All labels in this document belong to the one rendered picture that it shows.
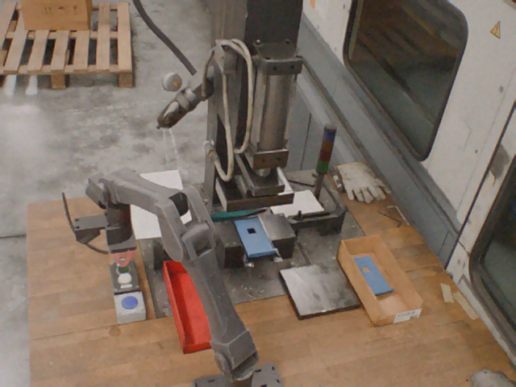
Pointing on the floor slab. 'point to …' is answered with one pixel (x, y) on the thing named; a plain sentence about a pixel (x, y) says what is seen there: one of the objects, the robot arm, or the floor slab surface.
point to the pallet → (8, 27)
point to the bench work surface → (156, 355)
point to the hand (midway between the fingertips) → (122, 259)
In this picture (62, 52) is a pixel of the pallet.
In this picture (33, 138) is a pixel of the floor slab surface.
